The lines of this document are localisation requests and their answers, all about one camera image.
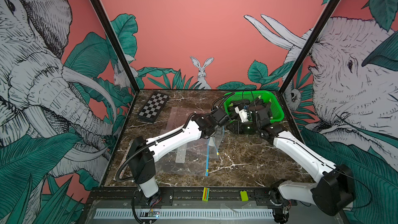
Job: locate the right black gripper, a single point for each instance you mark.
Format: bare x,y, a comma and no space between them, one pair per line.
238,128

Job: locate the clear zip bag blue zipper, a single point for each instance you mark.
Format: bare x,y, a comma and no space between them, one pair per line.
208,147

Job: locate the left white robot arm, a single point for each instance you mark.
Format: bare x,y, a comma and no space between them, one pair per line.
144,154

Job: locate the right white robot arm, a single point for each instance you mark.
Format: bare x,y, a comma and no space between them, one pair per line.
333,186

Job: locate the green plastic basket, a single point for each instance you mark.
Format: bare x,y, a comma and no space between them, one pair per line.
267,96

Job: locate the black white checkerboard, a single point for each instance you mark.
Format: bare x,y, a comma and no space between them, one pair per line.
153,107

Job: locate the green small block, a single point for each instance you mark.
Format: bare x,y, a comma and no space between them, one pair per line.
244,196

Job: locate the striped colour block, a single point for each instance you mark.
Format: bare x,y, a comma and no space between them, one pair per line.
205,196

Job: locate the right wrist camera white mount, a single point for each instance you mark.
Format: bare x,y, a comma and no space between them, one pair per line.
243,113

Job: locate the white perforated rail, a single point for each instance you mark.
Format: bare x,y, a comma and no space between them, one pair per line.
181,213

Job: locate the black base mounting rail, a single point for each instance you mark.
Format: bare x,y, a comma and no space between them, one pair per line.
170,195

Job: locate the right black frame post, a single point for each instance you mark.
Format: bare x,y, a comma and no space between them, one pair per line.
318,28

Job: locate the black frame post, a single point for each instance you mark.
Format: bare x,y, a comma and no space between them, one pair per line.
111,35
318,28

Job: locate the left black frame post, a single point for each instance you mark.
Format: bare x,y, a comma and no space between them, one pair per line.
111,35

